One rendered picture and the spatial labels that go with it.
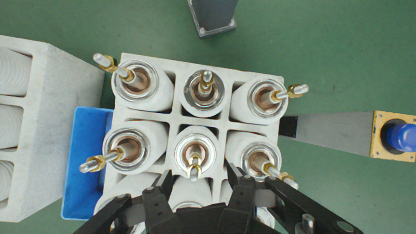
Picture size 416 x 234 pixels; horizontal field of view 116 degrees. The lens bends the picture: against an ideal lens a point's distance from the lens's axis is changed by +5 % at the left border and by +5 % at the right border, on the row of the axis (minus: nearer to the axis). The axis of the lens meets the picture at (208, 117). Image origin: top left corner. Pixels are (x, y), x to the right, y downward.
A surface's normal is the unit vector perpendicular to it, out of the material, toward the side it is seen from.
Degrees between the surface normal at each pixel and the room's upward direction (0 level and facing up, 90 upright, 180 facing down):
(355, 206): 0
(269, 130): 0
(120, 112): 0
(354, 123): 90
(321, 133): 90
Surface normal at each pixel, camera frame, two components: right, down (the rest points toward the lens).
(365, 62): 0.07, -0.01
